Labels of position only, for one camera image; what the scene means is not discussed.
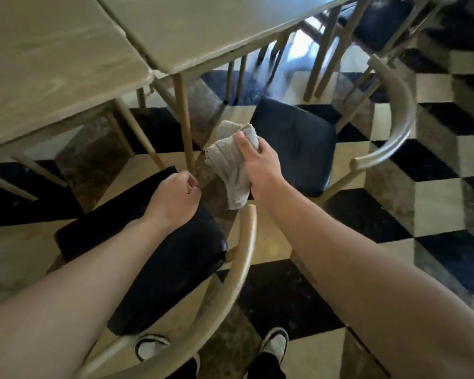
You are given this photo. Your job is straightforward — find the person's right black trouser leg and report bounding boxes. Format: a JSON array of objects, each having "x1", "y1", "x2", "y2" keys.
[{"x1": 246, "y1": 350, "x2": 287, "y2": 379}]

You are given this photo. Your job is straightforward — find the wooden chair legs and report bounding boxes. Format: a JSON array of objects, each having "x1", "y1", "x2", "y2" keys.
[{"x1": 223, "y1": 29, "x2": 295, "y2": 106}]

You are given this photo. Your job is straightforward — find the person's left black-white shoe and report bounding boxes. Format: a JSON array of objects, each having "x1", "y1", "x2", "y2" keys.
[{"x1": 135, "y1": 334, "x2": 171, "y2": 362}]

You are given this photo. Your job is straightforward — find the person's left forearm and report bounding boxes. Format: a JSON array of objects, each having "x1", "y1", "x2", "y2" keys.
[{"x1": 0, "y1": 219, "x2": 170, "y2": 379}]

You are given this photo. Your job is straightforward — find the person's right forearm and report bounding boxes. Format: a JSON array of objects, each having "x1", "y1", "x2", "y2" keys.
[{"x1": 261, "y1": 184, "x2": 474, "y2": 379}]

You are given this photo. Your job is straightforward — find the person's right hand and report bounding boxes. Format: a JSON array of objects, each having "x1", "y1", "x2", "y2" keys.
[{"x1": 233, "y1": 131, "x2": 298, "y2": 210}]

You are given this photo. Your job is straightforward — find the person's black-white shoe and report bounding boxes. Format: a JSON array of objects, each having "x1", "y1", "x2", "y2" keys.
[
  {"x1": 135, "y1": 334, "x2": 171, "y2": 362},
  {"x1": 258, "y1": 327, "x2": 290, "y2": 364}
]

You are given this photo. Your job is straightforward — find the person's black trouser leg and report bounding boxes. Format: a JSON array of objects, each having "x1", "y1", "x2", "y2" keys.
[
  {"x1": 246, "y1": 350, "x2": 287, "y2": 379},
  {"x1": 173, "y1": 352, "x2": 201, "y2": 379}
]

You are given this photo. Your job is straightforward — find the person's left hand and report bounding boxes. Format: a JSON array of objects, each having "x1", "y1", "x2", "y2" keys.
[{"x1": 141, "y1": 171, "x2": 202, "y2": 234}]

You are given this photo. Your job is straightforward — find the person's right black-white shoe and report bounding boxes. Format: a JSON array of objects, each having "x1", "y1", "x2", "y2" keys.
[{"x1": 258, "y1": 327, "x2": 290, "y2": 364}]

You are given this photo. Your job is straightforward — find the person's left black trouser leg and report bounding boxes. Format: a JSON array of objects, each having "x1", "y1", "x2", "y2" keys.
[{"x1": 173, "y1": 352, "x2": 201, "y2": 379}]

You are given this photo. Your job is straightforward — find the grey cleaning cloth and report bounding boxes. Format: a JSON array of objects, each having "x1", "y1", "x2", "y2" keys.
[{"x1": 204, "y1": 120, "x2": 260, "y2": 211}]

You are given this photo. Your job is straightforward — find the wooden chair with black seat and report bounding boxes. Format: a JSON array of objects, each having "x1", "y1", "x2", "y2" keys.
[
  {"x1": 303, "y1": 0, "x2": 465, "y2": 103},
  {"x1": 55, "y1": 166, "x2": 258, "y2": 379},
  {"x1": 249, "y1": 54, "x2": 418, "y2": 206}
]

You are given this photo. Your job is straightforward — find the light wooden table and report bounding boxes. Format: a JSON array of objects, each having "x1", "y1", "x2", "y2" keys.
[
  {"x1": 96, "y1": 0, "x2": 358, "y2": 175},
  {"x1": 0, "y1": 0, "x2": 167, "y2": 203}
]

